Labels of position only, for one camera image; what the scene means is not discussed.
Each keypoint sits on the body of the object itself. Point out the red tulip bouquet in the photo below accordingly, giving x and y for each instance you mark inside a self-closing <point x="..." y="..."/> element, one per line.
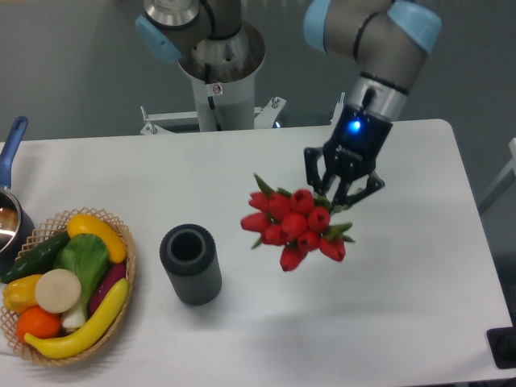
<point x="299" y="222"/>

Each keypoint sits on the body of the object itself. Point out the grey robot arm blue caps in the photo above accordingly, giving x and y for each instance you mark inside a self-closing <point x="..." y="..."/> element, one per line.
<point x="390" y="40"/>

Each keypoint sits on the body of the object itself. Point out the black device at table edge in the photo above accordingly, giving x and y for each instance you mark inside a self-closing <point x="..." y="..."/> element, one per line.
<point x="502" y="346"/>

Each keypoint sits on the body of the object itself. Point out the dark grey ribbed vase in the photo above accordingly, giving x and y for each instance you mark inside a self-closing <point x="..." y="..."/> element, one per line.
<point x="189" y="257"/>

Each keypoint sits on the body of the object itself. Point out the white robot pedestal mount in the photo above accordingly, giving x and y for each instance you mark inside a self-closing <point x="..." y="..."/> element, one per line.
<point x="222" y="75"/>

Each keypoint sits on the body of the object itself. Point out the woven wicker basket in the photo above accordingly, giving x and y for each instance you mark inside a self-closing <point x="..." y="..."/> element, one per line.
<point x="51" y="227"/>

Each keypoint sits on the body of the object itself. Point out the purple sweet potato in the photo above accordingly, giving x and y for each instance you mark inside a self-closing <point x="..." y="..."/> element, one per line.
<point x="113" y="274"/>

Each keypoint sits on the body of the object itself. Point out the yellow bell pepper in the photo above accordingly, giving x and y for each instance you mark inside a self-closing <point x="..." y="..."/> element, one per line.
<point x="19" y="295"/>

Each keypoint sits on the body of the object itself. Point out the beige round disc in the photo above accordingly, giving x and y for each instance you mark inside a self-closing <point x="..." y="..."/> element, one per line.
<point x="57" y="291"/>

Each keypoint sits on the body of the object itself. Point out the green cucumber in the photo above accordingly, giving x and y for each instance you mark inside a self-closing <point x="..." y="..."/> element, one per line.
<point x="38" y="260"/>

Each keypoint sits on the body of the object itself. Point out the blue handled saucepan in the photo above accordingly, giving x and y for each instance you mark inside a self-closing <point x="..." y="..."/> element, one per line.
<point x="16" y="224"/>

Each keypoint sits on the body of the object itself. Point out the green bok choy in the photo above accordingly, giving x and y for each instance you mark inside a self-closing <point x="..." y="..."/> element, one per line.
<point x="86" y="256"/>

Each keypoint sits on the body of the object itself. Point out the orange fruit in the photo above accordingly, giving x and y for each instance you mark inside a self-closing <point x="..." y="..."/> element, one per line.
<point x="39" y="323"/>

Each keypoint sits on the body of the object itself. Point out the yellow banana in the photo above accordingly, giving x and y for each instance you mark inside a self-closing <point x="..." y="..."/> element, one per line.
<point x="91" y="332"/>

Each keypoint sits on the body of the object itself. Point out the white frame at right edge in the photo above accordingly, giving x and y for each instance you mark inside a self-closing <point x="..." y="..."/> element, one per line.
<point x="502" y="181"/>

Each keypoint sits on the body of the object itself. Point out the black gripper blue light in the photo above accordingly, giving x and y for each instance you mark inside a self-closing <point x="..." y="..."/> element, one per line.
<point x="350" y="154"/>

